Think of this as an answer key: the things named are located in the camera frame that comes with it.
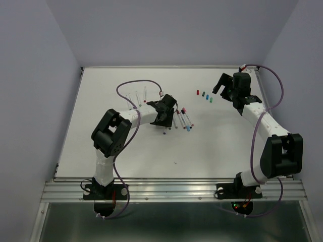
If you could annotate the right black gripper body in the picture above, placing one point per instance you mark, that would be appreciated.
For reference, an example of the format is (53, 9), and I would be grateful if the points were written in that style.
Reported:
(232, 93)

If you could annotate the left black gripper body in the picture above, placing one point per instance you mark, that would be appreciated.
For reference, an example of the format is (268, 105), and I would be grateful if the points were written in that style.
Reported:
(168, 113)

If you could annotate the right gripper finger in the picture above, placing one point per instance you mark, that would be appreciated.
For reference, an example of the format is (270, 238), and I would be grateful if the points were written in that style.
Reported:
(224, 93)
(223, 81)

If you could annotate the grey green marker pen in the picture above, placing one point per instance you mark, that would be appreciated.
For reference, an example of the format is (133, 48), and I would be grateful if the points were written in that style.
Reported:
(174, 121)

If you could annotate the dark red marker pen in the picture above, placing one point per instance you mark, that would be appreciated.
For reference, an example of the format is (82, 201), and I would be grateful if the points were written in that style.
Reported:
(180, 119)

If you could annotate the teal green marker pen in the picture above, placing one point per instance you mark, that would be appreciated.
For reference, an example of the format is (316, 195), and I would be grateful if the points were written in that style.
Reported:
(138, 99)

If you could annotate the light blue marker pen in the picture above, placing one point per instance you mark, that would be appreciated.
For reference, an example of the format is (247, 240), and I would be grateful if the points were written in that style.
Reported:
(130, 107)

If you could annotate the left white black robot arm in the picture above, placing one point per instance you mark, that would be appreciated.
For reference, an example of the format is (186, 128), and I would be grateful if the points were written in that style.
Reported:
(116, 130)

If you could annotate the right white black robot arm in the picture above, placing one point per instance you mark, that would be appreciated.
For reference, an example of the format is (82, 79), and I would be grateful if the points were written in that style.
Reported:
(283, 151)

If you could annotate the black marker pen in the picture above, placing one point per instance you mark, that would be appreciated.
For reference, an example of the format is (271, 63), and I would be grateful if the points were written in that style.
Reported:
(186, 119)

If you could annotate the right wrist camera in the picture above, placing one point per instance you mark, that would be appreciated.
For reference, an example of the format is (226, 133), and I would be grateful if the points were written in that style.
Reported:
(245, 68)

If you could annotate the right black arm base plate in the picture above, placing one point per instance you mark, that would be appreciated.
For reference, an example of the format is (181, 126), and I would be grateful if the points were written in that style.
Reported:
(230, 191)

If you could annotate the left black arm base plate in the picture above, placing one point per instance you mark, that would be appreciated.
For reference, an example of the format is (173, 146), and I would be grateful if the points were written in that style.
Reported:
(95, 193)

